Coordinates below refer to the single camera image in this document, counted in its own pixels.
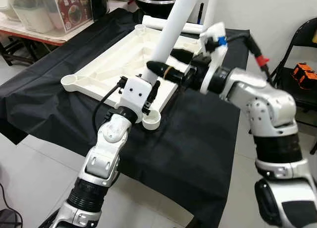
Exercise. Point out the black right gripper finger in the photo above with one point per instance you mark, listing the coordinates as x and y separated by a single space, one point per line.
163 69
182 55

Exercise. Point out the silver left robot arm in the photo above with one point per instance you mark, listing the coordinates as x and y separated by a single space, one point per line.
106 154

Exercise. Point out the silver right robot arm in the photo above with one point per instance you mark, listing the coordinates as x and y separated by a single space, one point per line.
267 109

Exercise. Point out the black tablecloth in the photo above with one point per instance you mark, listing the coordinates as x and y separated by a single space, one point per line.
198 154

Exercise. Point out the shiny black round container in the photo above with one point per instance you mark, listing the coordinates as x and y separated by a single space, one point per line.
99 3

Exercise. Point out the orange black device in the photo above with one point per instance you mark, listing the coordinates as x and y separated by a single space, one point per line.
302 72

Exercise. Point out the red food poster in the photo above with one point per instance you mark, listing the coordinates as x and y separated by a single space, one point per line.
74 10

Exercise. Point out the black folding chair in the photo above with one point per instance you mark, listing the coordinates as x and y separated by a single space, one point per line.
304 97

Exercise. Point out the wooden side table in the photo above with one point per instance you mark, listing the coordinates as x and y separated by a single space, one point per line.
39 36

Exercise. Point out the clear bin orange lid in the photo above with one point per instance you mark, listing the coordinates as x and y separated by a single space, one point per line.
49 10

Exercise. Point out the white plastic container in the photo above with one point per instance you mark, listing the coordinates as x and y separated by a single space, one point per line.
32 15

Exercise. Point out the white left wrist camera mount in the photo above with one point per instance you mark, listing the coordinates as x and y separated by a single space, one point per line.
134 92

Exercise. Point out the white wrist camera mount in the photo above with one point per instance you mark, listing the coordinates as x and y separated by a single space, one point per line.
213 31
134 92

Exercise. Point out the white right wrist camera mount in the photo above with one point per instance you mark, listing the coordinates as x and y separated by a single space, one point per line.
213 31

